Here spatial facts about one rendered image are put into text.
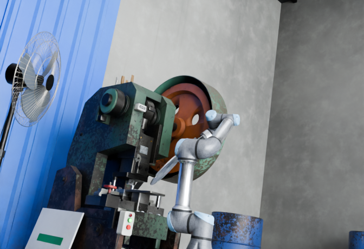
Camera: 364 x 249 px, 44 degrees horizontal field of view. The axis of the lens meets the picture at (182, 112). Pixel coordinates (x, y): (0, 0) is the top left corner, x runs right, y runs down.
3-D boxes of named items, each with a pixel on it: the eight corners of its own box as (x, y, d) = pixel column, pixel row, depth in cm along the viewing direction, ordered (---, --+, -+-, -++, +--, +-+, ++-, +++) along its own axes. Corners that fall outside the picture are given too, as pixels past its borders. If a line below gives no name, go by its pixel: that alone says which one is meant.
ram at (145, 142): (151, 177, 304) (158, 135, 312) (135, 172, 294) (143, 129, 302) (135, 177, 316) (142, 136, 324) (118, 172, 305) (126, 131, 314)
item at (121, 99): (127, 123, 297) (133, 91, 303) (113, 118, 289) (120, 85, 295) (106, 125, 312) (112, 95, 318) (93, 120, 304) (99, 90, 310)
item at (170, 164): (167, 175, 313) (166, 174, 313) (188, 148, 299) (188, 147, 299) (144, 191, 289) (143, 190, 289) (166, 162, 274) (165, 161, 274)
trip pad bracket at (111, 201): (114, 228, 262) (120, 195, 267) (101, 226, 255) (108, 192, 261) (108, 227, 266) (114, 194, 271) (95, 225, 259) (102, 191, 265)
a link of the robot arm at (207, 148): (213, 146, 248) (239, 109, 288) (195, 145, 253) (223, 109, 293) (216, 164, 253) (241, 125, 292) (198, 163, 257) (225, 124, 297)
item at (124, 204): (163, 217, 306) (164, 208, 307) (112, 207, 275) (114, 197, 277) (134, 214, 326) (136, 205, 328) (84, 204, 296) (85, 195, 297)
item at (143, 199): (162, 215, 285) (166, 194, 289) (147, 211, 276) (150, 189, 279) (137, 212, 302) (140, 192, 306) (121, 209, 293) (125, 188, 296)
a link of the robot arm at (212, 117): (222, 109, 291) (226, 120, 298) (206, 109, 295) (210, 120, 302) (219, 117, 286) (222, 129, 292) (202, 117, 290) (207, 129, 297)
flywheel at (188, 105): (191, 77, 376) (147, 148, 387) (175, 68, 362) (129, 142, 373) (244, 118, 324) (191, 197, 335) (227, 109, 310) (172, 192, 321)
